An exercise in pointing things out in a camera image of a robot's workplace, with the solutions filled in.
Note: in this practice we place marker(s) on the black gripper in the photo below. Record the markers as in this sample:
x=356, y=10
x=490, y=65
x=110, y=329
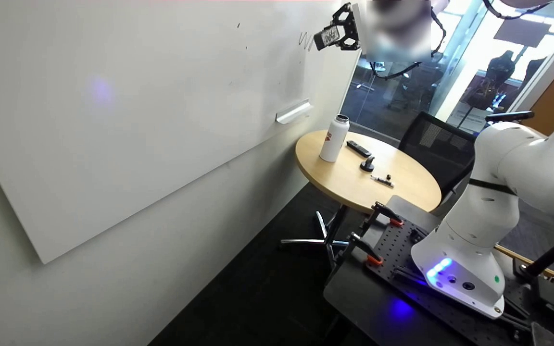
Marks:
x=358, y=29

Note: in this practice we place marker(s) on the black whiteboard duster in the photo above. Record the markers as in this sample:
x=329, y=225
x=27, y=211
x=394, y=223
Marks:
x=327, y=36

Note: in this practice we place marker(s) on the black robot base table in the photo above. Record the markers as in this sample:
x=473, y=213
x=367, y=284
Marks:
x=381, y=292

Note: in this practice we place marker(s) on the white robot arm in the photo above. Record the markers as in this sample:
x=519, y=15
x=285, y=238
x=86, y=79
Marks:
x=512, y=165

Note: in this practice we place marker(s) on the white bottle with red logo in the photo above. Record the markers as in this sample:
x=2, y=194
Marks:
x=335, y=138

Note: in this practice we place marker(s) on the round wooden table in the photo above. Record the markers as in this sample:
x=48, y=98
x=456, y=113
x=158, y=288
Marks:
x=344, y=183

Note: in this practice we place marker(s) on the black office chair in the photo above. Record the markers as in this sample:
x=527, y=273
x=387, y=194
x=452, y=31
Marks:
x=444, y=150

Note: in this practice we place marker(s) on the black tripod stand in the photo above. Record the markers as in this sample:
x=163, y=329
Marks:
x=552, y=256

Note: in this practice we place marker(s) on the black clamp with red handle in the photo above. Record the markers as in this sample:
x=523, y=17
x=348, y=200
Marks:
x=381, y=217

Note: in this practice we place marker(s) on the white wall whiteboard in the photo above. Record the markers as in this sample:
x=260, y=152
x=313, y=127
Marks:
x=108, y=106

